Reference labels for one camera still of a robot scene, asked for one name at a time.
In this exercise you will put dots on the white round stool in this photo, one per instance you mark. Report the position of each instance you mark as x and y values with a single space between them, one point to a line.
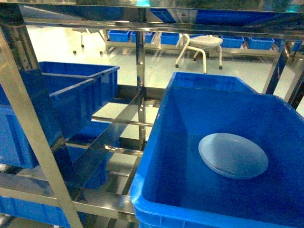
199 44

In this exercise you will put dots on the blue bin right rear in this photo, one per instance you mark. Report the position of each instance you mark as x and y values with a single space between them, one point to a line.
209 82

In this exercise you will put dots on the light blue oval tray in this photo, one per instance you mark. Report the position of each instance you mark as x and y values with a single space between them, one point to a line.
233 156

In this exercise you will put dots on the blue bin left rear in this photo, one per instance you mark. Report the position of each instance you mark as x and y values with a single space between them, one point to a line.
105 76

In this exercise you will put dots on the blue target bin right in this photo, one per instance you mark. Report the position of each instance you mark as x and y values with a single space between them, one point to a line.
174 188

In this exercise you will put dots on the blue bin left front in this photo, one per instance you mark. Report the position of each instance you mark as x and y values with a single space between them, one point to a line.
63 103

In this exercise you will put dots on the steel wheeled shelf rack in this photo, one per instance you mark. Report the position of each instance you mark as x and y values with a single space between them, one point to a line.
96 178

